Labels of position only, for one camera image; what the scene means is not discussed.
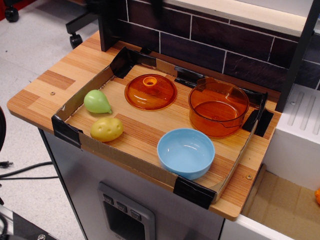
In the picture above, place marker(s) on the green toy pear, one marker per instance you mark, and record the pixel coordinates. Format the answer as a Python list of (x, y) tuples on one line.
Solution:
[(96, 102)]

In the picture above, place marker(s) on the light blue bowl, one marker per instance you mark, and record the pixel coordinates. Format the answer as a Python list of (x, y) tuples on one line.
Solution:
[(186, 152)]

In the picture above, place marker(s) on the orange transparent pot lid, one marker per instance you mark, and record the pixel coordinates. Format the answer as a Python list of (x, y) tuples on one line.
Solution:
[(150, 92)]

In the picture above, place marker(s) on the yellow toy potato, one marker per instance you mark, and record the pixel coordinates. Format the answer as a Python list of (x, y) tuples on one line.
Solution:
[(106, 129)]

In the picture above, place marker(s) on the orange transparent pot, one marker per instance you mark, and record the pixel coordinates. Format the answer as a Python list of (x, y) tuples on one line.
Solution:
[(217, 108)]

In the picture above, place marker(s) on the cardboard fence with black tape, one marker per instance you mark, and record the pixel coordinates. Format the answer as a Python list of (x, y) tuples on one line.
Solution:
[(224, 189)]

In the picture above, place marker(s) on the grey toy oven panel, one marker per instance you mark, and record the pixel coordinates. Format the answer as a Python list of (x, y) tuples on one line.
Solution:
[(126, 218)]

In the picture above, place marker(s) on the white toy sink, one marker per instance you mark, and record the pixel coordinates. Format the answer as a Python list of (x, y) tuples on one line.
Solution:
[(282, 203)]

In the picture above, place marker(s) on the orange toy in sink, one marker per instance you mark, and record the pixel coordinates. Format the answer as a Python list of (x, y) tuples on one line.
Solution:
[(317, 196)]

